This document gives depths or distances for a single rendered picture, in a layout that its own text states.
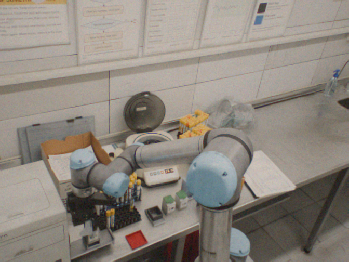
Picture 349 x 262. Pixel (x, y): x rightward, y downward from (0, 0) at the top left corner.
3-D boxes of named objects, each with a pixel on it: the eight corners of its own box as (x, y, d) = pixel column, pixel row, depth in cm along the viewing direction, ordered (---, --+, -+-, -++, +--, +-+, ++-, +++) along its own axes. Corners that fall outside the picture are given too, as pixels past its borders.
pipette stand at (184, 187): (186, 202, 164) (189, 185, 158) (178, 192, 168) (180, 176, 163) (204, 195, 169) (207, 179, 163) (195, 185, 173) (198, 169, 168)
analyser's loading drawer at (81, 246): (59, 266, 129) (59, 257, 127) (54, 252, 134) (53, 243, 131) (114, 244, 139) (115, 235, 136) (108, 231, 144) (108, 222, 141)
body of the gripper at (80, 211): (67, 213, 127) (64, 187, 120) (91, 205, 131) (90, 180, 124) (74, 228, 122) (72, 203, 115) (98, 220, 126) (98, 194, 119)
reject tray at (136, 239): (132, 249, 140) (132, 248, 140) (124, 236, 145) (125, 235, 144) (148, 243, 143) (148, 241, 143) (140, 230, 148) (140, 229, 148)
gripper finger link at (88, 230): (79, 242, 129) (76, 221, 125) (95, 236, 131) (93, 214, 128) (82, 247, 126) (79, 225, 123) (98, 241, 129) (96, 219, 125)
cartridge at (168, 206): (166, 215, 156) (168, 204, 152) (161, 208, 159) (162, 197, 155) (174, 212, 158) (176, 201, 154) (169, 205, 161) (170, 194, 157)
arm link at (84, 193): (90, 170, 122) (99, 185, 116) (90, 180, 125) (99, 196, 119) (67, 177, 118) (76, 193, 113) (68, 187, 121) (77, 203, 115)
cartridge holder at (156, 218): (153, 226, 150) (154, 221, 148) (144, 211, 156) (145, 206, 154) (165, 222, 153) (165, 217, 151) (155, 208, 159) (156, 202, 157)
